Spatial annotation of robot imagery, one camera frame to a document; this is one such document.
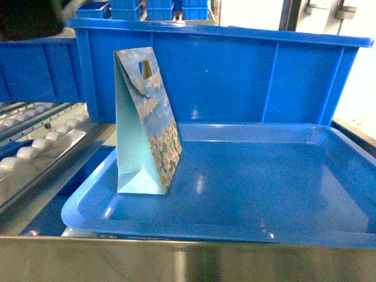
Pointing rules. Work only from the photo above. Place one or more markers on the flower gift bag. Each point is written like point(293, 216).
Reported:
point(148, 142)

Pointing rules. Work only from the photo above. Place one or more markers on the white roller conveyor track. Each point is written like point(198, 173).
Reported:
point(34, 138)

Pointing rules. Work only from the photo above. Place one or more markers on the large blue plastic bin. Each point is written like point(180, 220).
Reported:
point(222, 74)

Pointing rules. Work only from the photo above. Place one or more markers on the blue plastic tray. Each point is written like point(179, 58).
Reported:
point(298, 184)

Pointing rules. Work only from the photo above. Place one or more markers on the blue bin at left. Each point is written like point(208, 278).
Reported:
point(41, 70)

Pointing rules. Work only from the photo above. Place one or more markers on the steel shelf front rail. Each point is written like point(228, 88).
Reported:
point(85, 259)

